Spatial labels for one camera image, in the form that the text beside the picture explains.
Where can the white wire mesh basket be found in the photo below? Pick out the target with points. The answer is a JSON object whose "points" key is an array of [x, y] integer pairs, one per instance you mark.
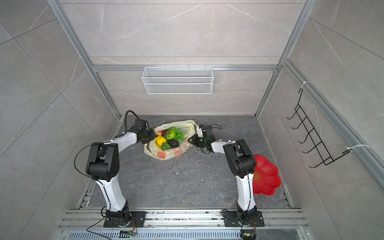
{"points": [[178, 80]]}

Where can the aluminium mounting rail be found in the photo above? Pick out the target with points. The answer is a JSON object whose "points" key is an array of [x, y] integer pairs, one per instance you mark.
{"points": [[188, 219]]}

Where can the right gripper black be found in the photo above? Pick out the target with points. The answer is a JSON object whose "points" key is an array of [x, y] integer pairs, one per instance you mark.
{"points": [[194, 141]]}

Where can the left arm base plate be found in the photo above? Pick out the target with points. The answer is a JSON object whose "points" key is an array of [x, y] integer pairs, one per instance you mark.
{"points": [[124, 219]]}

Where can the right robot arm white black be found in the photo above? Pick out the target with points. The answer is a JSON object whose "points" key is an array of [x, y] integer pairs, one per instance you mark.
{"points": [[242, 164]]}

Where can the green fake custard apple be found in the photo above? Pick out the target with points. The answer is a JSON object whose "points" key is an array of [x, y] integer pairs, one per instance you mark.
{"points": [[169, 134]]}

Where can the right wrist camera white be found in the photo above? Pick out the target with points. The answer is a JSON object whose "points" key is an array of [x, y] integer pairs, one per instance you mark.
{"points": [[199, 132]]}

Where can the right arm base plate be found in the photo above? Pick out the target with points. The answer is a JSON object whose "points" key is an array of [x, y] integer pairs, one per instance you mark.
{"points": [[240, 219]]}

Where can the green fake grapes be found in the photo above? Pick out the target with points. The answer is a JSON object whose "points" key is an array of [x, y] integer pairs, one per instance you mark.
{"points": [[177, 133]]}

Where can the green fake pepper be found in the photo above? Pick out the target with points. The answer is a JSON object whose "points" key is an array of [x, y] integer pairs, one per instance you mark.
{"points": [[166, 146]]}

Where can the yellow fake bell pepper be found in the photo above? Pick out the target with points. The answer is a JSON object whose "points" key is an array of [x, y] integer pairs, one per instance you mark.
{"points": [[160, 141]]}

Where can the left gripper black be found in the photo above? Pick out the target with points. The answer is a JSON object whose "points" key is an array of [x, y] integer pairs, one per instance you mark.
{"points": [[153, 135]]}

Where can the dark fake avocado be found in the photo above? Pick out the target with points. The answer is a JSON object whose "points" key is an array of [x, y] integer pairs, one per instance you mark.
{"points": [[174, 143]]}

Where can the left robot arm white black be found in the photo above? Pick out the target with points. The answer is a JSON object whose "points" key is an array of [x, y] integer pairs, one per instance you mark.
{"points": [[104, 164]]}

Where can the red flower-shaped plate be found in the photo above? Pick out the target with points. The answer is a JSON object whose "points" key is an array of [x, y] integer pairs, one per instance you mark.
{"points": [[266, 178]]}

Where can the black wire hook rack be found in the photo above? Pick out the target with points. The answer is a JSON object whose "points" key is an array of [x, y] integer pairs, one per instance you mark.
{"points": [[312, 136]]}

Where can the cream plastic shopping bag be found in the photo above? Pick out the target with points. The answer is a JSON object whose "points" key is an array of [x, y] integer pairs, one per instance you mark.
{"points": [[188, 127]]}

